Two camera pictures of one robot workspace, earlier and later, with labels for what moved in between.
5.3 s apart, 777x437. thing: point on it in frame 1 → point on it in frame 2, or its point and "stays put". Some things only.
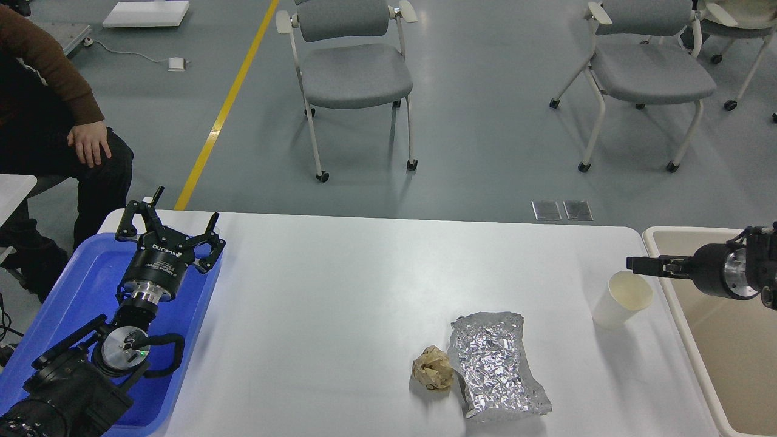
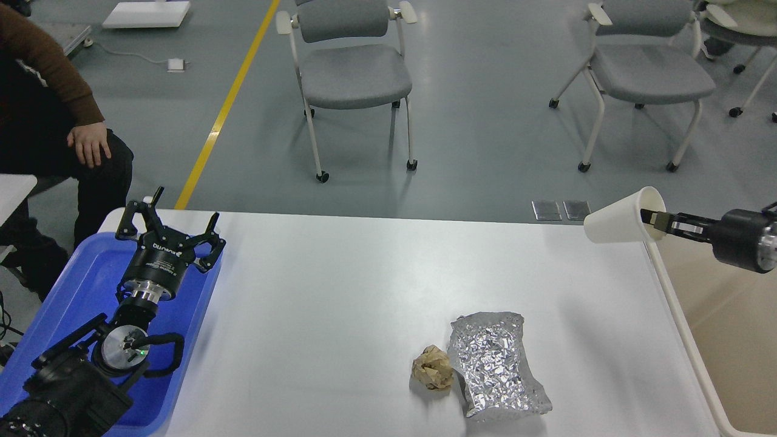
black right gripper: x=717 y=268 → x=734 y=238
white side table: x=14 y=188 stays put
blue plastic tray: x=87 y=292 stays put
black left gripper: x=158 y=260 stays put
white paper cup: x=626 y=292 → x=621 y=222
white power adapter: x=176 y=64 stays put
